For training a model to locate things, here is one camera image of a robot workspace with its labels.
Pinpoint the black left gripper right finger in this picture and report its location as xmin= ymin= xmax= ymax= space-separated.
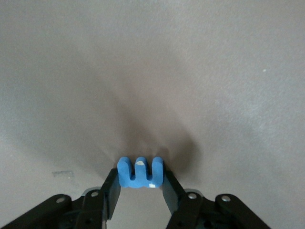
xmin=161 ymin=170 xmax=273 ymax=229

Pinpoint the blue foam letter m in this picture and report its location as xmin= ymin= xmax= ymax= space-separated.
xmin=116 ymin=156 xmax=164 ymax=189

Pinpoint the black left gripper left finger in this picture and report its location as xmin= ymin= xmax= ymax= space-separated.
xmin=0 ymin=168 xmax=122 ymax=229

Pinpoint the brown table cover sheet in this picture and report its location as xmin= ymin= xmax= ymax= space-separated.
xmin=0 ymin=0 xmax=305 ymax=229

